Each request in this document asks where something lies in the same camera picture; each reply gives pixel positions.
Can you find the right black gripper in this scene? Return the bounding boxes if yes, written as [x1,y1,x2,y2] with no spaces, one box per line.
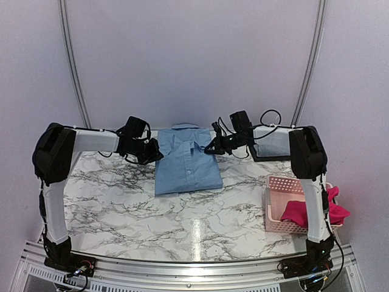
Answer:
[205,133,247,155]

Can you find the black tray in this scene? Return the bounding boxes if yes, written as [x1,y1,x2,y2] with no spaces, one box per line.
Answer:
[249,146,291,162]

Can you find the left aluminium frame post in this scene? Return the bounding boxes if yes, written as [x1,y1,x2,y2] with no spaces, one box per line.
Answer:
[58,0,92,128]

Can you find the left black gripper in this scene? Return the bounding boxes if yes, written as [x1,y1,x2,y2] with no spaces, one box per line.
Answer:
[130,137,163,165]

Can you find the aluminium frame post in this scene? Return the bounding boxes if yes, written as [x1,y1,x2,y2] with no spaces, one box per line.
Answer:
[290,0,328,126]
[58,0,92,128]

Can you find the aluminium table front rail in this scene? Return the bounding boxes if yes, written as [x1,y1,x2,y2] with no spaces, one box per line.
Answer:
[9,240,365,292]

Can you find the light blue shirt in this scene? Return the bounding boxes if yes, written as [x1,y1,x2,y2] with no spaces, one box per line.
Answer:
[155,123,223,196]

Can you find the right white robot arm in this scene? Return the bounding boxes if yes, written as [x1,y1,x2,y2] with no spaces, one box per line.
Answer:
[288,126,334,273]

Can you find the right aluminium frame post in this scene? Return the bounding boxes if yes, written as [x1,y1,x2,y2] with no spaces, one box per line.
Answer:
[290,0,328,126]

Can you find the magenta red garment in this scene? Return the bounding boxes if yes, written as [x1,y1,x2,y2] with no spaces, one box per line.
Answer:
[280,186,351,228]

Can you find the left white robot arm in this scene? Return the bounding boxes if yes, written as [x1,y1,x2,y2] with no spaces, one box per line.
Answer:
[32,116,163,271]

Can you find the folded blue jeans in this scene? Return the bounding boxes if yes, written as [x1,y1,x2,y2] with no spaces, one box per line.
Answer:
[256,134,290,157]

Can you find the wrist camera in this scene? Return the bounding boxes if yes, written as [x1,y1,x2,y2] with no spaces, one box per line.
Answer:
[212,122,227,137]
[123,116,151,141]

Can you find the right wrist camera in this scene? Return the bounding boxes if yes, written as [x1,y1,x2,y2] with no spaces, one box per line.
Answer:
[212,122,227,137]

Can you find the pink plastic laundry basket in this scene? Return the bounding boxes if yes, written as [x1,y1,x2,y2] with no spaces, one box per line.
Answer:
[263,175,338,237]

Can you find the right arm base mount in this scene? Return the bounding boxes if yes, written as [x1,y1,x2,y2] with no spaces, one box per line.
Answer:
[277,255,333,279]

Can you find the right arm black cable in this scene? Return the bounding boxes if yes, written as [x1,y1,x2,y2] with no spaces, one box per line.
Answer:
[218,109,283,159]

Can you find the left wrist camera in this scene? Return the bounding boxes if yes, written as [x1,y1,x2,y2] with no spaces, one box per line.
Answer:
[123,116,151,141]

